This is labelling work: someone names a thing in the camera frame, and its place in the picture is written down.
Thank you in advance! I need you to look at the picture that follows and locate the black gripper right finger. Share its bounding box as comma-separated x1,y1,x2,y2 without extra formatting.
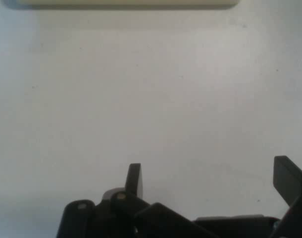
269,155,302,238

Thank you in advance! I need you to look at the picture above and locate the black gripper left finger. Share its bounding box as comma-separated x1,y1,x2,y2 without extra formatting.
56,163,211,238

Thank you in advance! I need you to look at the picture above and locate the wooden tray with cream rim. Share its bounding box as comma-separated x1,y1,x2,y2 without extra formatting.
2,0,241,10

